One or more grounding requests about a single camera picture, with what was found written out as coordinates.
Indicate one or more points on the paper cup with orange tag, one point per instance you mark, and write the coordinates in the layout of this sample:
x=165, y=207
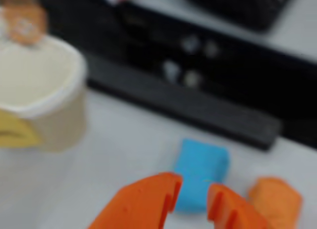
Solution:
x=62, y=120

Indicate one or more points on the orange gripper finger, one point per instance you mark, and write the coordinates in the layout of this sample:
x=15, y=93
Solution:
x=138, y=204
x=235, y=214

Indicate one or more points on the dark grey foam border strip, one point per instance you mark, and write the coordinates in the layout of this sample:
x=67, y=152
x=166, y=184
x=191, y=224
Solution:
x=198, y=110

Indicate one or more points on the blue paper-wrapped rubbish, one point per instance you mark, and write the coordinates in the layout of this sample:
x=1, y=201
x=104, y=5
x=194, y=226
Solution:
x=200, y=164

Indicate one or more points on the orange paper-wrapped rubbish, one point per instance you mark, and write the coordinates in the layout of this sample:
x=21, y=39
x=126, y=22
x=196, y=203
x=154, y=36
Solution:
x=277, y=201

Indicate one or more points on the orange recycle bin tag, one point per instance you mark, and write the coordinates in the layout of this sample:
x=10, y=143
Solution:
x=22, y=23

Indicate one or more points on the yellow handwritten welcome sign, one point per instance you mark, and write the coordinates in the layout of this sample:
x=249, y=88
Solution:
x=15, y=130

